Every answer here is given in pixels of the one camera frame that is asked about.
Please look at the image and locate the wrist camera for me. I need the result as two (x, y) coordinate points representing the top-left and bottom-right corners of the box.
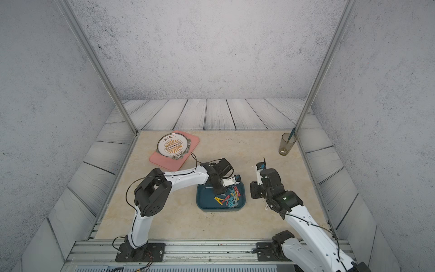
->
(256, 161), (266, 186)
(223, 175), (241, 187)

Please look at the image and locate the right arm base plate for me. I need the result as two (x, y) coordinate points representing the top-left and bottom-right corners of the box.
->
(251, 242), (282, 262)

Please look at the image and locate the teal plastic storage box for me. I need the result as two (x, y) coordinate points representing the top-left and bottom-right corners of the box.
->
(196, 182), (246, 212)

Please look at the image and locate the white plate orange sunburst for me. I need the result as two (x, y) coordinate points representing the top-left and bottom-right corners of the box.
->
(156, 133), (191, 159)

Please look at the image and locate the aluminium frame post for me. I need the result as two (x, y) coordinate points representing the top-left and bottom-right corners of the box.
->
(294, 0), (358, 134)
(56, 0), (138, 136)

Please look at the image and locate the left aluminium frame post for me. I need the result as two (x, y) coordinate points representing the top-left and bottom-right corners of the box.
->
(56, 0), (138, 136)

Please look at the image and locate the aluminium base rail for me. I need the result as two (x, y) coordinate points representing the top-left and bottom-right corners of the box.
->
(62, 239), (301, 272)

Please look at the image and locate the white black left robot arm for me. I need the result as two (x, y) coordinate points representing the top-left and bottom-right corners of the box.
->
(126, 158), (241, 249)

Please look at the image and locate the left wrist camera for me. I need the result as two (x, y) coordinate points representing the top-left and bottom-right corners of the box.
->
(223, 175), (241, 187)

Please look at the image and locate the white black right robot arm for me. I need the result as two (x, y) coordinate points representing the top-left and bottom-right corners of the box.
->
(250, 162), (370, 272)

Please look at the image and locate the olive drinking glass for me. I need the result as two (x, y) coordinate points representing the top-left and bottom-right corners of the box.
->
(278, 133), (296, 156)

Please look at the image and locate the teal pen in glass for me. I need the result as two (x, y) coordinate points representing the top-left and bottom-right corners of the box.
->
(287, 128), (296, 142)

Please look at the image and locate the right aluminium frame post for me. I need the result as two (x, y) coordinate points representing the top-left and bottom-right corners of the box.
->
(294, 0), (358, 134)

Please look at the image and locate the green checked folded cloth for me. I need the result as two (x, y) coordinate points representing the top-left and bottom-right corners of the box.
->
(166, 139), (191, 159)

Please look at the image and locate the pink plastic tray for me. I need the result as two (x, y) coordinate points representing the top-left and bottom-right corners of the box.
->
(149, 130), (200, 171)

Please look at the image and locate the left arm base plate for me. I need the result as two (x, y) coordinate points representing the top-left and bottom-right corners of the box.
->
(115, 242), (166, 263)

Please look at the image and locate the teal clothespin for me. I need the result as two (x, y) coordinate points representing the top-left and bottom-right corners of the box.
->
(225, 197), (239, 209)

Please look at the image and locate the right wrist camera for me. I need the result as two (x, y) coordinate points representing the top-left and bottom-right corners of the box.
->
(256, 161), (266, 186)

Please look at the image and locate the red clothespin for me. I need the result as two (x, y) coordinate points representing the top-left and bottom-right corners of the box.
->
(233, 186), (241, 198)
(221, 195), (231, 205)

